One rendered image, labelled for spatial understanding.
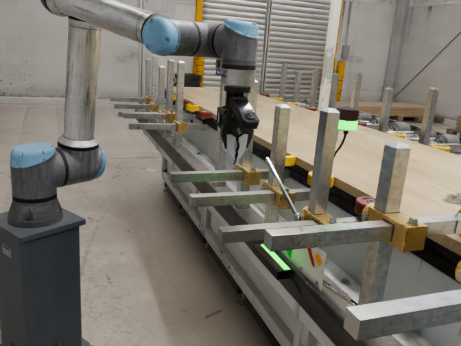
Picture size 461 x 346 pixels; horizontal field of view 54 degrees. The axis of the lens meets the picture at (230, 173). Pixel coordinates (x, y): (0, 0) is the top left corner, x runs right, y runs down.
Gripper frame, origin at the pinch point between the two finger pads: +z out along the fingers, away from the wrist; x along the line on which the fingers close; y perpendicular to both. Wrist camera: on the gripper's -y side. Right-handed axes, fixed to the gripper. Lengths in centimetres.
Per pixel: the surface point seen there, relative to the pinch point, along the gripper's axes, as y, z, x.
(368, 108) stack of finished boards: 608, 68, -530
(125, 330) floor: 67, 96, 19
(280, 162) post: 5.2, 2.2, -17.2
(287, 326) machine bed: 28, 79, -41
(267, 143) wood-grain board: 51, 7, -35
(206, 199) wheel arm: 2.0, 11.4, 7.0
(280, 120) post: 5.2, -10.5, -15.8
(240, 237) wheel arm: -23.0, 12.0, 6.9
